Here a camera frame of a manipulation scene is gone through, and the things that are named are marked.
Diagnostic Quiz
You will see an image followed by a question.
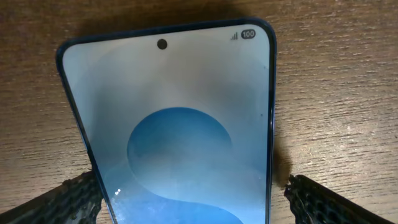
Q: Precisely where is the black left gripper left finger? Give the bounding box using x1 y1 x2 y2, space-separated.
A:
1 171 103 224

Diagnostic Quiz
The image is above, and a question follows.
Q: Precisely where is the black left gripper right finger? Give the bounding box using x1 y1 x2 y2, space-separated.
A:
284 175 393 224

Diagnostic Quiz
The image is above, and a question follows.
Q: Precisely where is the blue Samsung Galaxy smartphone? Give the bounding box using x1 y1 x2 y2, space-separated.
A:
56 18 277 224

